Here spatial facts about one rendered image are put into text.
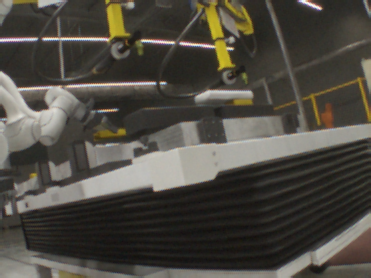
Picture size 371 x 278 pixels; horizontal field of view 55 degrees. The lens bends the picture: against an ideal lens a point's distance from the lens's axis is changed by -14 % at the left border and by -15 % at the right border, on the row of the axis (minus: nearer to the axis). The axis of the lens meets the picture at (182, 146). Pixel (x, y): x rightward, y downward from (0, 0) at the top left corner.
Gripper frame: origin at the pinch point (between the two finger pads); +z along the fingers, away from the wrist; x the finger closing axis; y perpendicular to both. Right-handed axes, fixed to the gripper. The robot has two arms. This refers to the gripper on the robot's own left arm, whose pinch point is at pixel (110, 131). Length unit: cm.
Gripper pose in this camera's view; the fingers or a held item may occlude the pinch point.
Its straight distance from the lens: 196.5
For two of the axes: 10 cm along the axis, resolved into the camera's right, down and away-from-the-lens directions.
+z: 7.4, 4.8, 4.7
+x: 6.1, -2.0, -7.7
